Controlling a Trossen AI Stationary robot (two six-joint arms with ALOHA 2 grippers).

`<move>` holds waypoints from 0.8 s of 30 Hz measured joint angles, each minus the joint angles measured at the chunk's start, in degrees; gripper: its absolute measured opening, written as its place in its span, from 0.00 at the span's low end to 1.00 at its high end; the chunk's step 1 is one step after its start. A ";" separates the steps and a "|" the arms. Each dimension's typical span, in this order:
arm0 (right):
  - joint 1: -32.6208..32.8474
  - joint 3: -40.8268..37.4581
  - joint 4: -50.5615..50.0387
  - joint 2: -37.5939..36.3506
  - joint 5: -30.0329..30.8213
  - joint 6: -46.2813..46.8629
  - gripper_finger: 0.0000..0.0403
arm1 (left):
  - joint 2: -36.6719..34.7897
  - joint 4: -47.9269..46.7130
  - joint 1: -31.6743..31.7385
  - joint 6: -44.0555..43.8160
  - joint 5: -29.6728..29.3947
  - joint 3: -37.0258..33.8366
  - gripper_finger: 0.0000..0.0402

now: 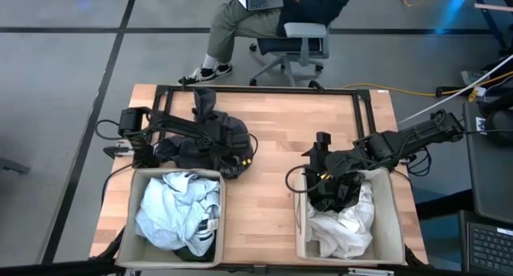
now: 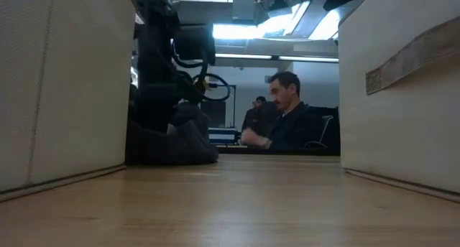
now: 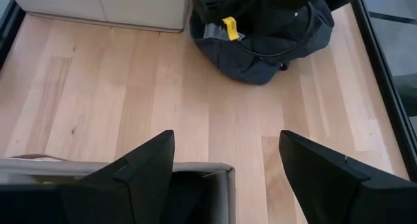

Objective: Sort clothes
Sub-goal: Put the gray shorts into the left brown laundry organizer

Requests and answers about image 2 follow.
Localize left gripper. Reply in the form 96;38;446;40
136;64;198;134

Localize dark grey garment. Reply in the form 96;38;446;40
124;101;220;167

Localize blue and white box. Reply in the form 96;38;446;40
208;127;241;146

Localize beige fabric bin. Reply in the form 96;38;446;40
337;0;460;205
0;0;137;204

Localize person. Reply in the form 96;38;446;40
241;95;270;134
239;70;341;154

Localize person's hand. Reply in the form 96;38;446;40
239;127;271;150

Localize bright ceiling light panel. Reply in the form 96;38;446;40
211;1;341;41

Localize long ceiling light bar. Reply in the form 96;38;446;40
214;52;340;64

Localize grey ceiling box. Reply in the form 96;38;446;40
231;0;257;22

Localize grey office chair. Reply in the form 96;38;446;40
303;106;341;152

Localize black cable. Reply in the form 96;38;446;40
171;42;231;103

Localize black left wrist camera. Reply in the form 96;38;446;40
173;23;217;67

